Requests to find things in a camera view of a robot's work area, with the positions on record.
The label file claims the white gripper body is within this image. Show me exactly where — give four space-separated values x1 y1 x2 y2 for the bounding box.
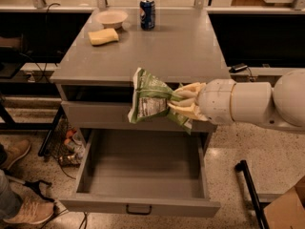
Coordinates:
198 79 236 125

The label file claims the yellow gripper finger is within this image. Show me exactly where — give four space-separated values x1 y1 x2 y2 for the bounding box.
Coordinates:
168 97 207 121
174 82 206 98

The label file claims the green jalapeno chip bag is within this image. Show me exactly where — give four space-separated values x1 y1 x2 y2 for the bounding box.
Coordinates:
128 68 193 134

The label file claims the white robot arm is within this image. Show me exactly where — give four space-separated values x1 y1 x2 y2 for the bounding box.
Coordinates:
168 69 305 133

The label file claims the open grey bottom drawer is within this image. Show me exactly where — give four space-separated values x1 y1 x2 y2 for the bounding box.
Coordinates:
61 130 220 218

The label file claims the closed grey middle drawer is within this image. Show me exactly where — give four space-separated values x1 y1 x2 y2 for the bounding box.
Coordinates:
61 100 225 134

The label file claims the grey drawer cabinet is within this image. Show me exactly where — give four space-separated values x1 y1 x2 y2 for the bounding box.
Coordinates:
51 8 230 142

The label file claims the black power adapter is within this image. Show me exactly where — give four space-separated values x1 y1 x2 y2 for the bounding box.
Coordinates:
229 63 248 73

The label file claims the black metal stand leg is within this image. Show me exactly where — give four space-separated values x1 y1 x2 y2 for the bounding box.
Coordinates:
234 160 270 229

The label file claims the blue pepsi can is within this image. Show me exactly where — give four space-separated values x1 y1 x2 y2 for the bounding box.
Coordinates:
139 0 155 31

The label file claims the yellow sponge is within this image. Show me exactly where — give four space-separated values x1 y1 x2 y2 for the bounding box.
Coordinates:
89 28 119 46

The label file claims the white paper bowl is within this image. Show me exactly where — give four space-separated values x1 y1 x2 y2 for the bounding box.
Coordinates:
94 10 128 30

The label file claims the cardboard box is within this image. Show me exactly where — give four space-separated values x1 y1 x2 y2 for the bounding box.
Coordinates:
264 176 305 229

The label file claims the black grabber tool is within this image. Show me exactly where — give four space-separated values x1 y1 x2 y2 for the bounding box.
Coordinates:
7 175 54 202

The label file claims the tan shoe far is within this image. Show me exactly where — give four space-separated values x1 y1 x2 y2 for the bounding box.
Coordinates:
0 139 31 170

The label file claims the tan shoe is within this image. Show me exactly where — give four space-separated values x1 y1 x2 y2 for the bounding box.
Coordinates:
4 198 54 224
0 139 31 170

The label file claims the tan shoe near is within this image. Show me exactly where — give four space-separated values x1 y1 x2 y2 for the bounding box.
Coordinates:
4 198 54 224

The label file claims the jeans leg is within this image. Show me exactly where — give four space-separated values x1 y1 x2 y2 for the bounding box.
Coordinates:
0 170 23 219

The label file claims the wire basket with items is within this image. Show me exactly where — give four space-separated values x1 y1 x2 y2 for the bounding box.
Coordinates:
48 118 85 167

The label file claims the black table frame left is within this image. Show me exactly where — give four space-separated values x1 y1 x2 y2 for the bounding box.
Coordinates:
0 95 64 156

